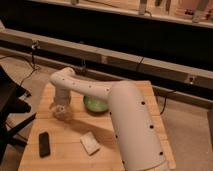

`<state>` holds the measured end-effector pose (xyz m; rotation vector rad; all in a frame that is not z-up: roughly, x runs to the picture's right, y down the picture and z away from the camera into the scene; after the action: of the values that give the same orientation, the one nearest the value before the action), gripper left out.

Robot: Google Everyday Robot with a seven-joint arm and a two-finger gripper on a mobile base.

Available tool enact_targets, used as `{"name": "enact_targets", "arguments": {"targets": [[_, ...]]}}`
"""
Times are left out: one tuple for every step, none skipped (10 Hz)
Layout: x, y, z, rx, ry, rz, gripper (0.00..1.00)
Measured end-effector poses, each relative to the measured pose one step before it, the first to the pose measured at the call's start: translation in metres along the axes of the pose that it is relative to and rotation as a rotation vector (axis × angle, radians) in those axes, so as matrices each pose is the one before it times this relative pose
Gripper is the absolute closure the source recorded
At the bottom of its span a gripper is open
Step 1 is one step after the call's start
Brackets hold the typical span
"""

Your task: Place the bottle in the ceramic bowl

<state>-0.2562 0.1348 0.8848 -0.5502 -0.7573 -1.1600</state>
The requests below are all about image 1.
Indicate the black chair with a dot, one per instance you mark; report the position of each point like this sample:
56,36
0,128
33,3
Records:
10,102

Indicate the wooden table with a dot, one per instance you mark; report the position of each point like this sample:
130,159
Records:
67,153

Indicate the white sponge block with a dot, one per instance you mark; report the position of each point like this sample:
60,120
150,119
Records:
90,143

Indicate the green ceramic bowl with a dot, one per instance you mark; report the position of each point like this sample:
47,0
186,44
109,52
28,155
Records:
94,105

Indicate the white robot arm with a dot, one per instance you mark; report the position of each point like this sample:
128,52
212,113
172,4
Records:
139,145

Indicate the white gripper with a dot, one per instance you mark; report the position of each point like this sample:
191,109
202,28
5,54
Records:
61,112

